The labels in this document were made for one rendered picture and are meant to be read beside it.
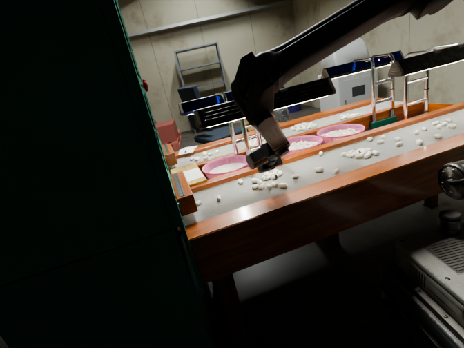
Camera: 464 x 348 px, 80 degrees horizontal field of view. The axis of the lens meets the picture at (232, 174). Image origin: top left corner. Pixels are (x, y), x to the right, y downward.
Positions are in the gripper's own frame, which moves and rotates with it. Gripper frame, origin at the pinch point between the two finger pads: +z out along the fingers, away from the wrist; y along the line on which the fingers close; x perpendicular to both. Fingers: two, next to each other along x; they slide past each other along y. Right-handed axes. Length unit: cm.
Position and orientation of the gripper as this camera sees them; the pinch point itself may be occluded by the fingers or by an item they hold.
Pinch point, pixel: (264, 168)
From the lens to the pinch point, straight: 116.0
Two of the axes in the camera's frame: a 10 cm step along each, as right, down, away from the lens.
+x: 3.5, 8.8, -3.2
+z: -0.8, 3.7, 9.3
